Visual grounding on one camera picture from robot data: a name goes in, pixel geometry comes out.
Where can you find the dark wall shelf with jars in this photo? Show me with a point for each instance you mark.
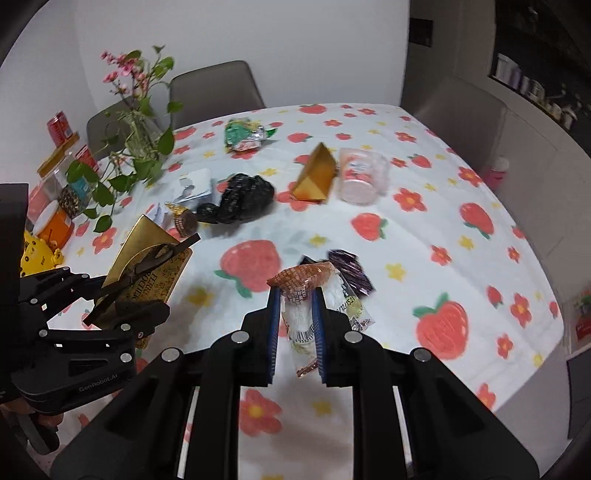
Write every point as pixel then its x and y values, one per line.
pixel 540 87

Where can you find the dark purple wrapper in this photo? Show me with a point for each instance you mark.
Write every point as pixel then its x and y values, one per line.
pixel 352 272

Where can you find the green snack wrapper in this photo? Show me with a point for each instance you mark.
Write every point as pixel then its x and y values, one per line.
pixel 238 134

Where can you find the clear plastic food wrapper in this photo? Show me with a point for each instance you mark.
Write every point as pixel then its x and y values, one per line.
pixel 300 295

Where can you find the clear jar with yellow lid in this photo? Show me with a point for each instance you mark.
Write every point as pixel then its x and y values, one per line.
pixel 57 154

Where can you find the pink tissue box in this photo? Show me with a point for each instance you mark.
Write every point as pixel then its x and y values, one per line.
pixel 496 175

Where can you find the black and gold patterned tin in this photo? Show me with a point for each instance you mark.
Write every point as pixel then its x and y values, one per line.
pixel 74 203

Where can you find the orange round container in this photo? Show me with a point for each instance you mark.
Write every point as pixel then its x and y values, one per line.
pixel 53 224

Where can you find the grey dining chair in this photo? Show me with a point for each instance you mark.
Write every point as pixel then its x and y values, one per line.
pixel 104 127
pixel 207 87

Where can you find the white open shelf unit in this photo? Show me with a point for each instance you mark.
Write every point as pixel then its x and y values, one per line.
pixel 581 323

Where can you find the gold triangular box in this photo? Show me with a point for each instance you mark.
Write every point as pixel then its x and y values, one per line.
pixel 318 175

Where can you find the red can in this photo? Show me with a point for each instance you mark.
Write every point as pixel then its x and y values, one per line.
pixel 59 129
pixel 87 157

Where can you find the gold foil chocolate wrapper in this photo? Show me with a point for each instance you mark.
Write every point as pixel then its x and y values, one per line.
pixel 187 222

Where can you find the person's left hand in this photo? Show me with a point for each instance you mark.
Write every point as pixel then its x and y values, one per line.
pixel 46 421

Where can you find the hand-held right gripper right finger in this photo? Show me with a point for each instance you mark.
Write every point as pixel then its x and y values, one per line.
pixel 318 327

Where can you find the black plastic bag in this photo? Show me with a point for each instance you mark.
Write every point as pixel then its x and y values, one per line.
pixel 244 196

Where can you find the red yogurt cup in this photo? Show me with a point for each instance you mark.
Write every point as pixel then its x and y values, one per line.
pixel 362 177

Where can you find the glass vase with green plant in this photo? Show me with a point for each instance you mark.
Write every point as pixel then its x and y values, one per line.
pixel 143 134

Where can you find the strawberry print tablecloth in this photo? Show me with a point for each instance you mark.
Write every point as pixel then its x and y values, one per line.
pixel 323 221

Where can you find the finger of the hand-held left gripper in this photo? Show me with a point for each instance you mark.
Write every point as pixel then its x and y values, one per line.
pixel 134 318
pixel 69 284

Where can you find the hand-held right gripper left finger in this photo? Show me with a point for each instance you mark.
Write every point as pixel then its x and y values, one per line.
pixel 275 323

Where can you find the yellow plush toy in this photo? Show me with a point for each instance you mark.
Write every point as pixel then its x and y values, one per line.
pixel 39 256

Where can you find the crumpled white paper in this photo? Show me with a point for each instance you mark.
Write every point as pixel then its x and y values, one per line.
pixel 198 182

